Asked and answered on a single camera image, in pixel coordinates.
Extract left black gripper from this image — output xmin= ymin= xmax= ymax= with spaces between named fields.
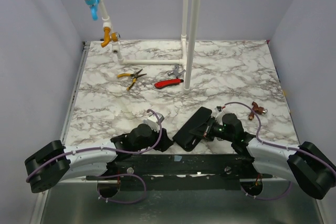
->
xmin=133 ymin=123 xmax=173 ymax=153

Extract black fabric tool case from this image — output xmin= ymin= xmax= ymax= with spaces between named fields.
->
xmin=173 ymin=106 xmax=212 ymax=152

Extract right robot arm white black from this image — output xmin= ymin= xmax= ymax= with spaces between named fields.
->
xmin=199 ymin=113 xmax=335 ymax=199

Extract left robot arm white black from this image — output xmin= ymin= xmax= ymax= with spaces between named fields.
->
xmin=25 ymin=123 xmax=173 ymax=193

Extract brown faucet tap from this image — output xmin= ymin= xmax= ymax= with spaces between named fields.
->
xmin=248 ymin=101 xmax=268 ymax=121

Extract red utility knife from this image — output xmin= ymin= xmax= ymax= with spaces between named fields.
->
xmin=154 ymin=78 xmax=184 ymax=89

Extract orange faucet tap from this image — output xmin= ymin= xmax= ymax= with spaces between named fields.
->
xmin=101 ymin=27 xmax=120 ymax=48

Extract blue faucet tap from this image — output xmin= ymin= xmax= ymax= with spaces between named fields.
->
xmin=85 ymin=0 xmax=100 ymax=20

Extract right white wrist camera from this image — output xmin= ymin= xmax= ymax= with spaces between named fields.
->
xmin=216 ymin=106 xmax=226 ymax=117

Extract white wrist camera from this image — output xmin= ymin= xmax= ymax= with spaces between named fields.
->
xmin=216 ymin=106 xmax=226 ymax=117
xmin=146 ymin=113 xmax=164 ymax=132

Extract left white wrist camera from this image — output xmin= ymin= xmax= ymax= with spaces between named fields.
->
xmin=146 ymin=113 xmax=164 ymax=132

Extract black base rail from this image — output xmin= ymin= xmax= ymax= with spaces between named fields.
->
xmin=52 ymin=153 xmax=266 ymax=190

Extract yellow handled pliers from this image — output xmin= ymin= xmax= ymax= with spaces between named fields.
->
xmin=117 ymin=69 xmax=146 ymax=91

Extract white PVC pipe frame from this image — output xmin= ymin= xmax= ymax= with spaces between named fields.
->
xmin=98 ymin=0 xmax=201 ymax=93

